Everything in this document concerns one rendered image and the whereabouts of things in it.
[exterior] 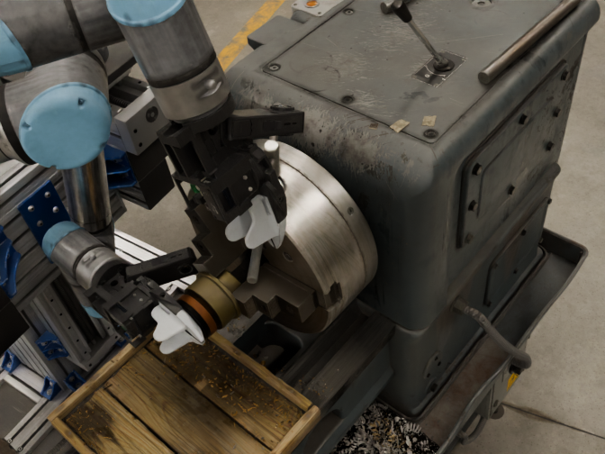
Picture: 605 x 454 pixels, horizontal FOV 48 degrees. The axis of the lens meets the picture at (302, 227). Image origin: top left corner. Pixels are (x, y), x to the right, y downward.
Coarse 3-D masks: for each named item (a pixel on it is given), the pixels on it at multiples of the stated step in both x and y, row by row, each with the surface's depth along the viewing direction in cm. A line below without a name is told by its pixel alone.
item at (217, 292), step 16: (224, 272) 105; (192, 288) 103; (208, 288) 102; (224, 288) 102; (192, 304) 101; (208, 304) 102; (224, 304) 102; (208, 320) 101; (224, 320) 103; (208, 336) 103
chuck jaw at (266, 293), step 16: (272, 272) 105; (240, 288) 104; (256, 288) 103; (272, 288) 103; (288, 288) 102; (304, 288) 102; (336, 288) 103; (240, 304) 103; (256, 304) 104; (272, 304) 102; (288, 304) 101; (304, 304) 100; (320, 304) 104; (304, 320) 102
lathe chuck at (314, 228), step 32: (192, 192) 109; (288, 192) 99; (320, 192) 100; (192, 224) 118; (288, 224) 97; (320, 224) 99; (288, 256) 101; (320, 256) 98; (352, 256) 102; (320, 288) 100; (352, 288) 105; (288, 320) 116; (320, 320) 107
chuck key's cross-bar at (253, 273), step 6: (270, 138) 95; (276, 138) 96; (270, 162) 93; (258, 246) 80; (252, 252) 80; (258, 252) 79; (252, 258) 79; (258, 258) 79; (252, 264) 78; (258, 264) 78; (252, 270) 77; (258, 270) 78; (252, 276) 76; (252, 282) 77
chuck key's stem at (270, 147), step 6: (264, 144) 93; (270, 144) 92; (276, 144) 92; (264, 150) 93; (270, 150) 92; (276, 150) 92; (270, 156) 93; (276, 156) 93; (276, 162) 94; (276, 168) 95; (276, 174) 96
